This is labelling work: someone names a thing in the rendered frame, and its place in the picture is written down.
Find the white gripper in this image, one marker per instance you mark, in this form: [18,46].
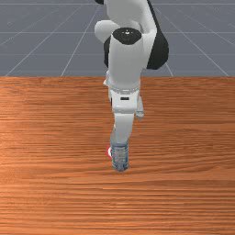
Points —
[124,105]

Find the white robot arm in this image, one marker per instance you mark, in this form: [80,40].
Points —
[127,61]

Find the clear plastic bottle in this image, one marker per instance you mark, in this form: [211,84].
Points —
[120,157]

